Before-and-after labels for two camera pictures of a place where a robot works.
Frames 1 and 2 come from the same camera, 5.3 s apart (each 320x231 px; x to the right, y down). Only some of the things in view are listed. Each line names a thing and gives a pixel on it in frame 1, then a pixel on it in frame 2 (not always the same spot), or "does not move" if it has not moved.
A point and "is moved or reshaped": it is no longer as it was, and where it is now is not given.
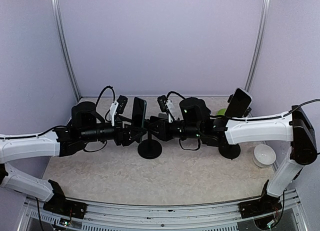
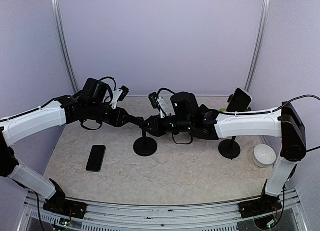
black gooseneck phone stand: [150, 149] is moved or reshaped
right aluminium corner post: [265, 16] does not move
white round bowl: [264, 156] does not move
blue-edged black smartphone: [139, 113] → [95, 160]
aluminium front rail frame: [105, 217] does not move
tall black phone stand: [227, 150] does not move
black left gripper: [124, 138] → [117, 120]
